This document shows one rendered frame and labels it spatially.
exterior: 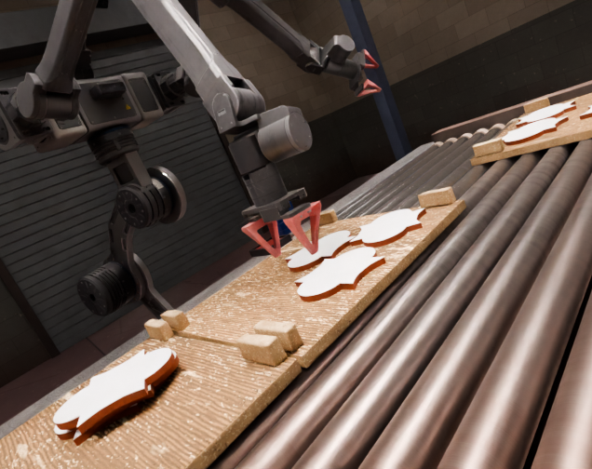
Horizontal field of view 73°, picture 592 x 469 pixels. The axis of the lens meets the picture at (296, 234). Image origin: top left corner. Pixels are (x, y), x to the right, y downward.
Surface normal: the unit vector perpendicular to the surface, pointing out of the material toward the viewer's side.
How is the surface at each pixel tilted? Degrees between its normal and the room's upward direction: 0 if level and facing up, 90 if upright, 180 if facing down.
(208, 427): 0
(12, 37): 90
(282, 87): 90
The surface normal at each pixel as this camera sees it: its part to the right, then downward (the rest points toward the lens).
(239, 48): 0.58, -0.06
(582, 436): -0.23, -0.89
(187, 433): -0.40, -0.89
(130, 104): 0.79, -0.21
